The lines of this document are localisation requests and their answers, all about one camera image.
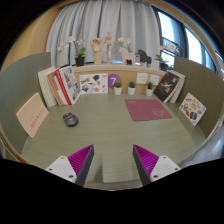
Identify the red-spined photo cover book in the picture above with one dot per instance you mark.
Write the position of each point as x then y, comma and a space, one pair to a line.
70, 85

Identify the grey-green desk partition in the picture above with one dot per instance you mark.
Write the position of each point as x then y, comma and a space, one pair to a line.
206, 86
16, 83

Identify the black horse figurine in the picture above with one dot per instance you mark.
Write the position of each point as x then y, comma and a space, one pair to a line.
144, 57

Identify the grey-white curtain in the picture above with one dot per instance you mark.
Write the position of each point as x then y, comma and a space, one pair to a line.
100, 20

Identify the purple round sticker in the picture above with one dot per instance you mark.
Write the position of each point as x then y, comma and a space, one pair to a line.
113, 78

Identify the black book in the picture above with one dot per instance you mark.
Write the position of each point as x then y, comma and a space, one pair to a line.
166, 86

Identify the dark grey computer mouse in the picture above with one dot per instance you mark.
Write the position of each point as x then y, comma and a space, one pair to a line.
70, 120

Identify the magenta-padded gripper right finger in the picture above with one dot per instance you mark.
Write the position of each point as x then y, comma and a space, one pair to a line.
165, 166

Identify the beige card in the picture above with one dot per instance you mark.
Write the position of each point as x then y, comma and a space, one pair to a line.
31, 115

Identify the small succulent in white pot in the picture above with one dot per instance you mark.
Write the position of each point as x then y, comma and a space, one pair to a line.
132, 90
149, 91
118, 90

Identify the wooden artist mannequin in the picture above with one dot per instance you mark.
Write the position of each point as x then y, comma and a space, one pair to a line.
108, 43

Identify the white card with food pictures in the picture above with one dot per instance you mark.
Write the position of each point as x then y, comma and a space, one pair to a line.
192, 109

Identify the window with dark frame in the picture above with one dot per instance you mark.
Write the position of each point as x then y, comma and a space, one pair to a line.
173, 36

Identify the pink mouse pad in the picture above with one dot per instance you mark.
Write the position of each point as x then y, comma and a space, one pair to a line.
148, 110

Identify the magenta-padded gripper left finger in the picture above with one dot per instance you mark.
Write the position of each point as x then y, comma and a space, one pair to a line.
60, 166

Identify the white illustrated sticker sheet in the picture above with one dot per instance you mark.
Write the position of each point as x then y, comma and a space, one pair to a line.
93, 84

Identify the brown book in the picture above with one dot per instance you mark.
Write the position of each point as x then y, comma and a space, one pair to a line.
55, 88

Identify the white orchid in black pot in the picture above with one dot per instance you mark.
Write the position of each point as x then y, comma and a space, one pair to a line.
163, 66
125, 41
80, 61

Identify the white wall socket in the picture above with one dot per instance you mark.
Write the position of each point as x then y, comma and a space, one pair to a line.
141, 78
154, 79

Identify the pale ledge shelf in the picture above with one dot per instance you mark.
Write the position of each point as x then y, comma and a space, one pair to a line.
116, 67

